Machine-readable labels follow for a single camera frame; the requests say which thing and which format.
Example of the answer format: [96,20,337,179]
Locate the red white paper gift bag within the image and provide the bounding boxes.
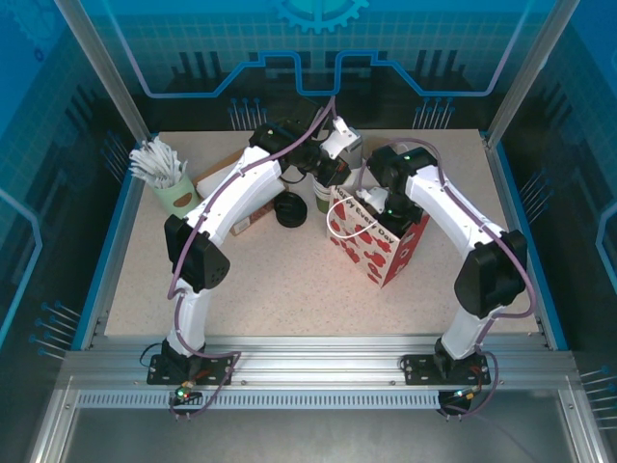
[326,185,432,290]

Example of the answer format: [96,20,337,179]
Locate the green paper cups stack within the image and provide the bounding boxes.
[311,173,338,215]

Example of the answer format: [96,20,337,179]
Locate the black cup lids stack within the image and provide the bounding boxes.
[273,191,309,229]

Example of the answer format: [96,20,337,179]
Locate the white paper napkins stack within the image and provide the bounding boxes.
[195,166,242,200]

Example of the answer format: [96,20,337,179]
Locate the light green holder cup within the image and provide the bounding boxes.
[152,171,201,222]

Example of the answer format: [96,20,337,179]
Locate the white wrapped stir sticks bundle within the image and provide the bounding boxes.
[128,136,189,189]

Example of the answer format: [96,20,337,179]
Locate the small LED connector board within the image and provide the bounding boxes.
[450,385,483,404]
[174,380,201,405]

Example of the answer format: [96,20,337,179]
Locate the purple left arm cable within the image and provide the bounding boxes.
[166,95,341,422]

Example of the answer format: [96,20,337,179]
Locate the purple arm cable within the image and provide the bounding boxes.
[166,95,341,422]
[357,138,536,421]

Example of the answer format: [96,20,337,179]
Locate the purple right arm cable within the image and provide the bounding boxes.
[357,138,536,421]

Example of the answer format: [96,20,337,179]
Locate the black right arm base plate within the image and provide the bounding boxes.
[402,354,493,386]

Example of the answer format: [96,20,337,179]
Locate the aluminium front rail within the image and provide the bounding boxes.
[62,335,579,393]

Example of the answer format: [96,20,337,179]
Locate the aluminium frame post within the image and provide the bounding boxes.
[52,0,151,141]
[485,0,579,149]

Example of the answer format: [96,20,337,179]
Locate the slotted grey cable duct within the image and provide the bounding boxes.
[76,391,443,411]

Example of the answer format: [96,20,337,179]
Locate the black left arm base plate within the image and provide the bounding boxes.
[147,354,235,386]

